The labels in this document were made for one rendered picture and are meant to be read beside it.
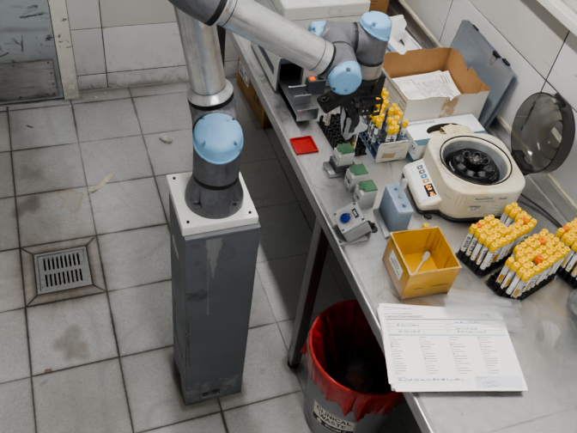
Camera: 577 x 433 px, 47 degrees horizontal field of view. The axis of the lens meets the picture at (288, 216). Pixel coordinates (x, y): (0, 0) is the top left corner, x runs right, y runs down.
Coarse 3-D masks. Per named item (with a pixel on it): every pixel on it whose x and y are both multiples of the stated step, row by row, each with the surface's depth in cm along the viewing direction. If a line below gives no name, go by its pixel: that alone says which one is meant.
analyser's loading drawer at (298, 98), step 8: (280, 80) 207; (288, 80) 207; (296, 80) 208; (288, 88) 200; (296, 88) 201; (304, 88) 202; (288, 96) 201; (296, 96) 197; (304, 96) 198; (296, 104) 199; (304, 104) 200; (312, 104) 200; (296, 112) 197; (304, 112) 195; (312, 112) 196; (296, 120) 197
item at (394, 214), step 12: (384, 192) 172; (396, 192) 168; (384, 204) 173; (396, 204) 165; (408, 204) 166; (384, 216) 173; (396, 216) 166; (408, 216) 166; (384, 228) 172; (396, 228) 168
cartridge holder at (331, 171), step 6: (330, 156) 185; (324, 162) 186; (330, 162) 186; (354, 162) 188; (330, 168) 185; (336, 168) 183; (342, 168) 183; (330, 174) 183; (336, 174) 184; (342, 174) 185
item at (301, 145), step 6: (294, 138) 193; (300, 138) 194; (306, 138) 195; (312, 138) 194; (294, 144) 192; (300, 144) 192; (306, 144) 193; (312, 144) 193; (300, 150) 191; (306, 150) 191; (312, 150) 190; (318, 150) 191
